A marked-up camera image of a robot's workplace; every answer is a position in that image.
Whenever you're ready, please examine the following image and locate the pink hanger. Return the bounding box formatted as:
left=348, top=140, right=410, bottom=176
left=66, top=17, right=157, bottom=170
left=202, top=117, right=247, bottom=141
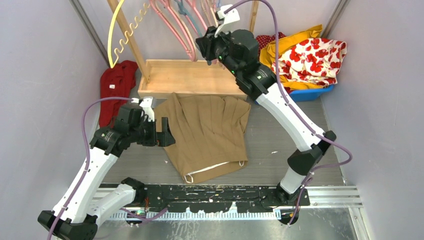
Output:
left=185, top=0, right=211, bottom=32
left=149, top=0, right=198, bottom=62

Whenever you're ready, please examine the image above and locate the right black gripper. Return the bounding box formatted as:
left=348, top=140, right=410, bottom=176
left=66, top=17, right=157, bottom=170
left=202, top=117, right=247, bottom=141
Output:
left=196, top=23, right=242, bottom=78

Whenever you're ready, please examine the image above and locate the tan brown skirt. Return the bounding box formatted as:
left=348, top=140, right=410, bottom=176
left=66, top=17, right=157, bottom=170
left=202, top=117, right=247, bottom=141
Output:
left=154, top=93, right=251, bottom=184

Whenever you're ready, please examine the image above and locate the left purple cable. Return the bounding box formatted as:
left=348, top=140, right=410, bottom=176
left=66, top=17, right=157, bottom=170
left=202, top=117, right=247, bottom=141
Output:
left=46, top=96, right=169, bottom=240

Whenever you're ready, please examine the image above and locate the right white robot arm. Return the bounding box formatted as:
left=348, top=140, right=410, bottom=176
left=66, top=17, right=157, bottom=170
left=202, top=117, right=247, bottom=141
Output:
left=195, top=26, right=336, bottom=206

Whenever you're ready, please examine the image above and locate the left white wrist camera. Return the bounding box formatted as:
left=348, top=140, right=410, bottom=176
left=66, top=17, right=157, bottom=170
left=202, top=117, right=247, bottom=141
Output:
left=131, top=96, right=156, bottom=122

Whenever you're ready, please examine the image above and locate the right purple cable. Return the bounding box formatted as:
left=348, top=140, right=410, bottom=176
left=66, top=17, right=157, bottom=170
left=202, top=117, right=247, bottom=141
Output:
left=223, top=0, right=353, bottom=227

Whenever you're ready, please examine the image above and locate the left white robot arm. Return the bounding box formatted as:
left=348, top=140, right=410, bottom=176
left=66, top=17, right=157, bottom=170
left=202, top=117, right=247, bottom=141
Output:
left=37, top=103, right=176, bottom=240

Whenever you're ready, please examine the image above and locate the red polka dot garment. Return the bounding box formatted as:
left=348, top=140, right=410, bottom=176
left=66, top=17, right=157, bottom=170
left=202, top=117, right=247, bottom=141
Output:
left=255, top=34, right=276, bottom=52

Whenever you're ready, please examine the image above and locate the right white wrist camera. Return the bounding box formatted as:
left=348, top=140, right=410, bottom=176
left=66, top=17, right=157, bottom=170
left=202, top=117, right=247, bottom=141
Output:
left=214, top=4, right=240, bottom=38

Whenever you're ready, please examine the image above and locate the blue plastic bin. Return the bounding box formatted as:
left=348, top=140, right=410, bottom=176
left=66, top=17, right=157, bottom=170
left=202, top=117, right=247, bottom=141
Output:
left=247, top=83, right=334, bottom=105

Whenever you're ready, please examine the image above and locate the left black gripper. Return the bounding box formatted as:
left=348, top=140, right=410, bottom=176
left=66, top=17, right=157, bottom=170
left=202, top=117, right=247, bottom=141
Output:
left=129, top=117, right=175, bottom=147

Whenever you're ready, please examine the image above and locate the aluminium rail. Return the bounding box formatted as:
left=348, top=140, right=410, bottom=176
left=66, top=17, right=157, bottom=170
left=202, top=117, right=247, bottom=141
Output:
left=306, top=186, right=363, bottom=209

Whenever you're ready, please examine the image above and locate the beige hanger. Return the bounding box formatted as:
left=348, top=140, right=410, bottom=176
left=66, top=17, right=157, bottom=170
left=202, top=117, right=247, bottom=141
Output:
left=200, top=0, right=218, bottom=27

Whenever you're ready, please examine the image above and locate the white red floral garment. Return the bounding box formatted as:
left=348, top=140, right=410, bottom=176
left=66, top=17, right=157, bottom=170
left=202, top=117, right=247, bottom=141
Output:
left=271, top=38, right=348, bottom=91

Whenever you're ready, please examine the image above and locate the teal blue wire hanger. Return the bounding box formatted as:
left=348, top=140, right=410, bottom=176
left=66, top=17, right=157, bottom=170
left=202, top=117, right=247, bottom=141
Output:
left=174, top=0, right=203, bottom=37

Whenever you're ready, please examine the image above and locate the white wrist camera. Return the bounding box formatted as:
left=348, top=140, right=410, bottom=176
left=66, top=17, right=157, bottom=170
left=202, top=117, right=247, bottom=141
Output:
left=131, top=96, right=156, bottom=122
left=214, top=4, right=240, bottom=38

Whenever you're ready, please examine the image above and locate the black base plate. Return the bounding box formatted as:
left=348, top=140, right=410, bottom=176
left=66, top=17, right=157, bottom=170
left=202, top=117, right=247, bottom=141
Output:
left=132, top=184, right=311, bottom=213

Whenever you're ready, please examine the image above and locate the yellow garment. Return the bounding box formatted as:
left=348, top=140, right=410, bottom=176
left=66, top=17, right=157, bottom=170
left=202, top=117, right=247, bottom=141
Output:
left=258, top=24, right=323, bottom=92

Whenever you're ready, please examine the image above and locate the purple cable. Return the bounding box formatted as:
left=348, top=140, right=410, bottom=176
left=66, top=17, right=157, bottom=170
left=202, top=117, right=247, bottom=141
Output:
left=223, top=0, right=353, bottom=227
left=46, top=96, right=169, bottom=240

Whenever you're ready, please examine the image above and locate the dark red garment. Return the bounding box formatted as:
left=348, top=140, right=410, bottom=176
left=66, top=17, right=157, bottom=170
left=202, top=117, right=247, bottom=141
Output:
left=99, top=60, right=139, bottom=127

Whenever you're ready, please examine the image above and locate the white slotted cable duct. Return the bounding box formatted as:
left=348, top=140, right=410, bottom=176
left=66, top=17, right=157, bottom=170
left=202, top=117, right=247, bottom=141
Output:
left=105, top=210, right=282, bottom=222

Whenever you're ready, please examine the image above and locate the wooden hanger rack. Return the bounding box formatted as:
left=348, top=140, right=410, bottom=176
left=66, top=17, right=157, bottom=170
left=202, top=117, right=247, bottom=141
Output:
left=106, top=0, right=260, bottom=101

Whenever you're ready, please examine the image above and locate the yellow wavy hanger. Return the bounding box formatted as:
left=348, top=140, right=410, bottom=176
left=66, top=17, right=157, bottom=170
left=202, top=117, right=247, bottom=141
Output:
left=106, top=0, right=151, bottom=73

